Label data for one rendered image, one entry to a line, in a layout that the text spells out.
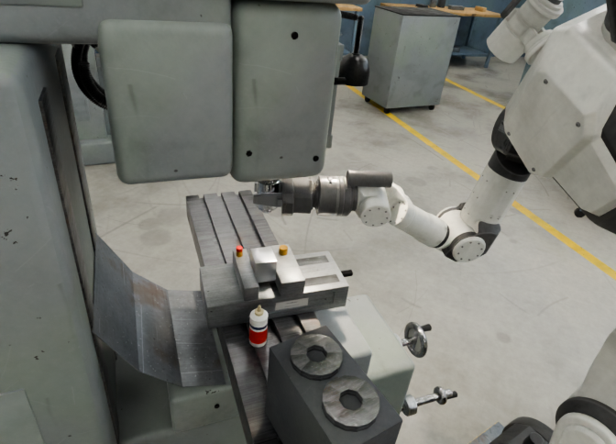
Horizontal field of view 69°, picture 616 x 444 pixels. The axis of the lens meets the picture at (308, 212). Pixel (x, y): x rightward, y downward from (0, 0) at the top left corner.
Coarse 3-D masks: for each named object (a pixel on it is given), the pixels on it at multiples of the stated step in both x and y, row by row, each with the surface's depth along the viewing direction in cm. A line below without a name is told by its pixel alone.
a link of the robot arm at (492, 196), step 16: (480, 176) 102; (496, 176) 97; (480, 192) 101; (496, 192) 98; (512, 192) 98; (448, 208) 111; (464, 208) 106; (480, 208) 101; (496, 208) 100; (480, 224) 102; (496, 224) 103; (464, 240) 102; (480, 240) 102; (464, 256) 104
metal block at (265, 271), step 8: (256, 248) 109; (264, 248) 110; (256, 256) 107; (264, 256) 107; (272, 256) 107; (256, 264) 104; (264, 264) 105; (272, 264) 106; (256, 272) 106; (264, 272) 107; (272, 272) 107; (264, 280) 108; (272, 280) 109
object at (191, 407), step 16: (320, 320) 121; (336, 320) 122; (352, 320) 122; (336, 336) 117; (352, 336) 118; (352, 352) 113; (368, 352) 114; (224, 368) 105; (224, 384) 102; (176, 400) 97; (192, 400) 99; (208, 400) 101; (224, 400) 102; (176, 416) 100; (192, 416) 102; (208, 416) 104; (224, 416) 106
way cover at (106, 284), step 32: (96, 256) 99; (96, 288) 91; (128, 288) 107; (160, 288) 120; (96, 320) 84; (128, 320) 97; (160, 320) 109; (192, 320) 115; (128, 352) 90; (160, 352) 99; (192, 352) 106; (192, 384) 98
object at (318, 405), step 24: (312, 336) 79; (288, 360) 76; (312, 360) 76; (336, 360) 75; (288, 384) 74; (312, 384) 72; (336, 384) 71; (360, 384) 71; (288, 408) 76; (312, 408) 69; (336, 408) 67; (360, 408) 68; (384, 408) 70; (288, 432) 79; (312, 432) 69; (336, 432) 66; (360, 432) 66; (384, 432) 67
